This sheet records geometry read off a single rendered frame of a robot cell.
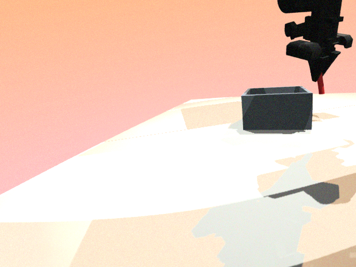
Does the red peg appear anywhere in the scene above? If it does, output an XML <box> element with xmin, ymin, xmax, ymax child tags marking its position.
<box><xmin>317</xmin><ymin>74</ymin><xmax>325</xmax><ymax>95</ymax></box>

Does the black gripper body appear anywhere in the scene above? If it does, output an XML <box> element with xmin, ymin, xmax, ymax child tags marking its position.
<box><xmin>286</xmin><ymin>11</ymin><xmax>353</xmax><ymax>61</ymax></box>

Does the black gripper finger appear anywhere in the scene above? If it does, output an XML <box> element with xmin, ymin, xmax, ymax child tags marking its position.
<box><xmin>308</xmin><ymin>55</ymin><xmax>330</xmax><ymax>82</ymax></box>
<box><xmin>322</xmin><ymin>51</ymin><xmax>341</xmax><ymax>76</ymax></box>

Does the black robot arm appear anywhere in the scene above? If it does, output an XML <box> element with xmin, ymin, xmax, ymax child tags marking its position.
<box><xmin>277</xmin><ymin>0</ymin><xmax>342</xmax><ymax>40</ymax></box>

